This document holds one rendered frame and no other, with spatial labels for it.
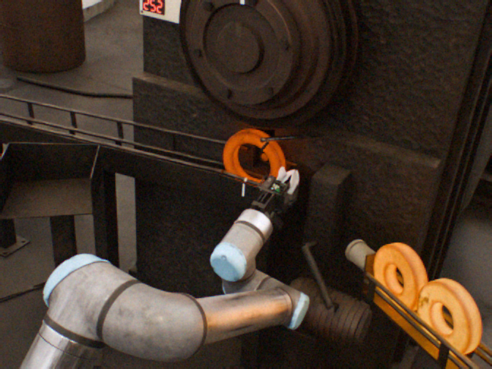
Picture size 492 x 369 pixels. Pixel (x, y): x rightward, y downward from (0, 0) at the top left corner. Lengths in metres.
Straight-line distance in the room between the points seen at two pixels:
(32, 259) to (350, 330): 1.46
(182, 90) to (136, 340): 1.01
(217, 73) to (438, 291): 0.73
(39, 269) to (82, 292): 1.51
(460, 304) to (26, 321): 1.56
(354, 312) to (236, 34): 0.75
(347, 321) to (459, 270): 1.24
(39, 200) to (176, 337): 0.93
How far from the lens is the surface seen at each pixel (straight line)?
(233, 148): 1.73
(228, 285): 1.55
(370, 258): 1.49
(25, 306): 2.42
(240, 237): 1.47
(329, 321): 1.61
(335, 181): 1.59
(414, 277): 1.39
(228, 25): 1.48
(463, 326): 1.31
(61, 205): 1.82
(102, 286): 1.05
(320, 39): 1.46
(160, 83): 1.91
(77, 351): 1.09
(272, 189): 1.57
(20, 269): 2.59
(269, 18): 1.43
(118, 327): 1.02
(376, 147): 1.63
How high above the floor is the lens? 1.58
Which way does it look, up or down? 31 degrees down
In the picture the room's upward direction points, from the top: 5 degrees clockwise
